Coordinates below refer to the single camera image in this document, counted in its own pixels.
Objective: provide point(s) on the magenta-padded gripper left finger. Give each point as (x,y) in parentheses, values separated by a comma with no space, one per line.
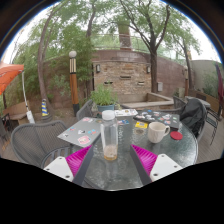
(61,166)

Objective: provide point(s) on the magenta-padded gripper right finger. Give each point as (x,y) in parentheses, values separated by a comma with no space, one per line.
(160,166)

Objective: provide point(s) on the clear plastic bottle white cap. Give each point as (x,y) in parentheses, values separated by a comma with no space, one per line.
(109,136)

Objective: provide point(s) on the white ceramic mug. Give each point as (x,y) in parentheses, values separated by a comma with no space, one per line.
(156,132)

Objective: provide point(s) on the flat round red coaster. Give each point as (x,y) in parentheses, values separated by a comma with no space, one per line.
(176,135)

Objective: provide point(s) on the silver laptop with stickers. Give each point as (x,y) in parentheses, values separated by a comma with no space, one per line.
(78,131)

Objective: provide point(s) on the yellow card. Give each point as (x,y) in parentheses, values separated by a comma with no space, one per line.
(141,125)

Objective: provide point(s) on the black laptop with stickers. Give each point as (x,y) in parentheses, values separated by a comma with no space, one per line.
(156,117)

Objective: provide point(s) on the small colourful card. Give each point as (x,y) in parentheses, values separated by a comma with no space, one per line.
(123,122)

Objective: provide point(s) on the white pole stand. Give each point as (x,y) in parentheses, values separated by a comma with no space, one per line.
(30,116)

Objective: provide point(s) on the black jacket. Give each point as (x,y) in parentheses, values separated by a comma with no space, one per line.
(191,115)

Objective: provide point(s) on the yellow blue striped cone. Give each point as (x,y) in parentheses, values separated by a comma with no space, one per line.
(45,108)

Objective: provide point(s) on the white sticker sheet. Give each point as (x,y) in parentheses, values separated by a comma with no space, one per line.
(126,112)

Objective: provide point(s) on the black metal chair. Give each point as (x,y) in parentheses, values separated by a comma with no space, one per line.
(213,121)
(5,125)

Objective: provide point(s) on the wooden bench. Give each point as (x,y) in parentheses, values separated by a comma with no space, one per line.
(16,110)

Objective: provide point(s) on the green plant in blue pot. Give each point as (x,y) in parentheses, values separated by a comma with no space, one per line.
(104,96)

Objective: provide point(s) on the large branching tree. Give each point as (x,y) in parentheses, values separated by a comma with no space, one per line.
(153,73)

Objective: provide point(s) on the slender leaning tree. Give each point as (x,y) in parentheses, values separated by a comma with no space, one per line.
(41,73)

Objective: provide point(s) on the thin dark tree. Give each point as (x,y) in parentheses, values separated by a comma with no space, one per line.
(189,73)

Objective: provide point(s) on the closed maroon umbrella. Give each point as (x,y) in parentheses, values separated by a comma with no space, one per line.
(220,81)

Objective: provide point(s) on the orange patio umbrella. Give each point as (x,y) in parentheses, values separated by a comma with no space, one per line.
(8,75)

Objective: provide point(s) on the grey wall box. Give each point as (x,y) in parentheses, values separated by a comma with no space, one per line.
(160,86)

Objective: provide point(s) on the black wall lamp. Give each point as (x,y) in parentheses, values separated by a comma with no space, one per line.
(98,68)
(148,69)

